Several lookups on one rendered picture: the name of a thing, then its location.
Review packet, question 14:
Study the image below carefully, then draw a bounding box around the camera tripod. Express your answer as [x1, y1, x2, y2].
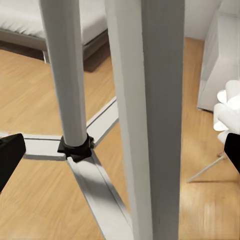
[0, 0, 186, 240]

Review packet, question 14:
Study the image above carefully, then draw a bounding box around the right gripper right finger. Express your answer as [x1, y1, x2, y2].
[224, 133, 240, 172]

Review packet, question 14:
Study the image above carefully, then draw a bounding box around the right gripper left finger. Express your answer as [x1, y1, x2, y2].
[0, 133, 26, 193]

